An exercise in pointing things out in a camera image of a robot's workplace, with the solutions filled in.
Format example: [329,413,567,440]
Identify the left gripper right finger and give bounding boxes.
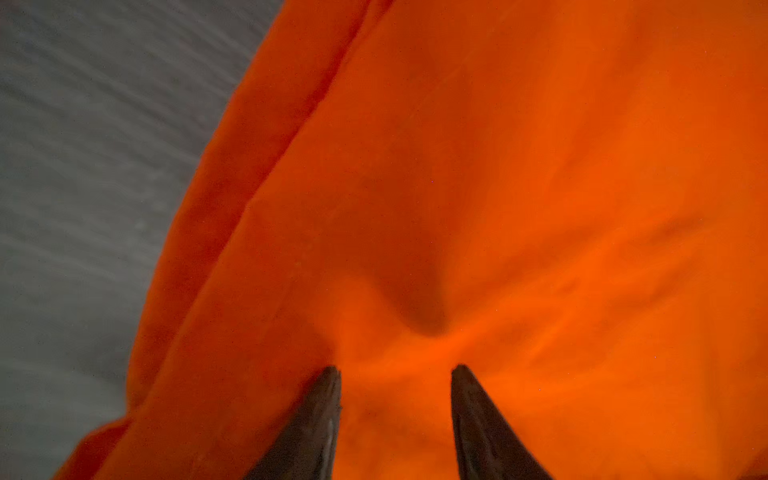
[451,365,552,480]

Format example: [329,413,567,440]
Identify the orange shorts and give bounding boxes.
[58,1,767,479]

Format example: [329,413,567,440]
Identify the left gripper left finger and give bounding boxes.
[245,366,342,480]

